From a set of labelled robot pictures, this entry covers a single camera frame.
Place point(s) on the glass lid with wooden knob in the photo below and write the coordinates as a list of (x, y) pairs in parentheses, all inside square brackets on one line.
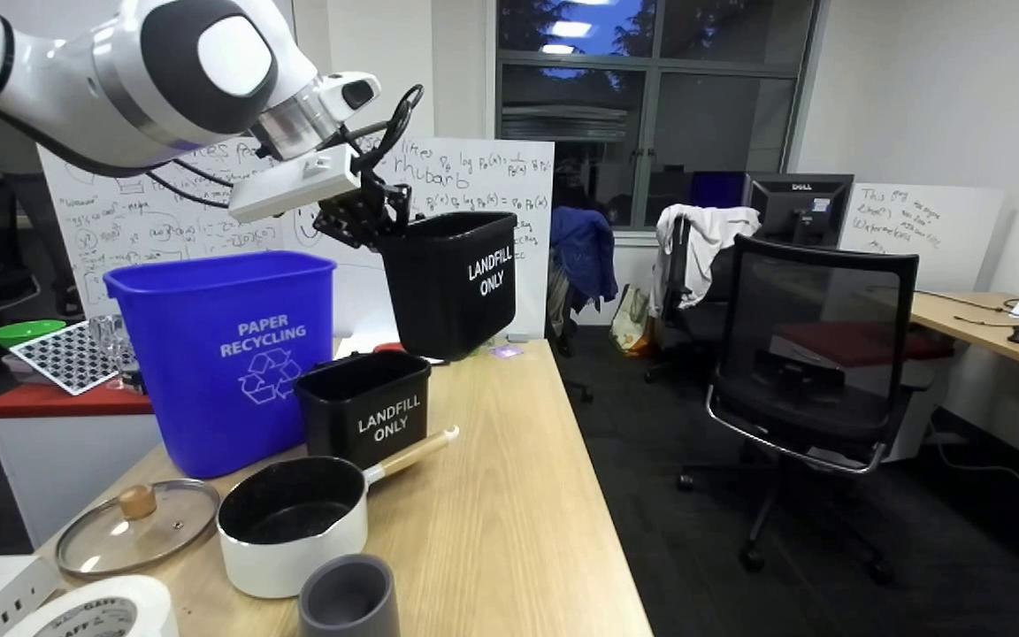
[(139, 534)]

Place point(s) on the grey cup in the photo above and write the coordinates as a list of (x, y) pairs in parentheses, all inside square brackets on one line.
[(351, 605)]

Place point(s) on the large whiteboard with drawings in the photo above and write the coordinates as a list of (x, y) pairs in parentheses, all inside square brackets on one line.
[(449, 178)]

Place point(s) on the blue jacket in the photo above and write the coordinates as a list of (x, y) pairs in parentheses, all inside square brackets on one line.
[(586, 253)]

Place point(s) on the checkerboard calibration sheet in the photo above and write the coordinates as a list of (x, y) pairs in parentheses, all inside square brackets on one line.
[(67, 359)]

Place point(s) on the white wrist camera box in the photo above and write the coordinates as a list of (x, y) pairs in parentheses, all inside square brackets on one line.
[(292, 182)]

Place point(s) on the green plastic container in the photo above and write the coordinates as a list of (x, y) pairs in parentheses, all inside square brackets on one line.
[(30, 333)]

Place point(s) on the white tape roll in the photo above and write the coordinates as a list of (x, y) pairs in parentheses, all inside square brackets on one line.
[(98, 613)]

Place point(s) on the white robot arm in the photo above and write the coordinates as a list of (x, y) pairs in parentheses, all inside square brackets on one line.
[(122, 82)]

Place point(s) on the wooden office desk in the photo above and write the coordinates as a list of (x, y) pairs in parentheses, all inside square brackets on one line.
[(990, 332)]

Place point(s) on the black computer monitor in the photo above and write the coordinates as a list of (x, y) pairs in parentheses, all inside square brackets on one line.
[(800, 209)]

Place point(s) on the white cabinet with red top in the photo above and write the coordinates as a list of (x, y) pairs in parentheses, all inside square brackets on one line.
[(62, 454)]

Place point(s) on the white jacket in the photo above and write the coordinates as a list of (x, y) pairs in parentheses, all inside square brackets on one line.
[(699, 244)]

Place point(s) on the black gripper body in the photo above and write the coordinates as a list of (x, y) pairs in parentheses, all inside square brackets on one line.
[(358, 214)]

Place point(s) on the black mesh office chair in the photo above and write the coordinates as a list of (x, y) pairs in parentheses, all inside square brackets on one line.
[(816, 343)]

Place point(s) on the black landfill bin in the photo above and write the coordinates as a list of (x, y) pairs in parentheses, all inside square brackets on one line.
[(362, 411), (449, 288)]

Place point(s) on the blue paper recycling bin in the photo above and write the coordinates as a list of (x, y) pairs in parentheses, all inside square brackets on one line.
[(213, 367)]

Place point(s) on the small whiteboard with writing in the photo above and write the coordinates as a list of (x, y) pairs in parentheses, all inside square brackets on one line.
[(922, 235)]

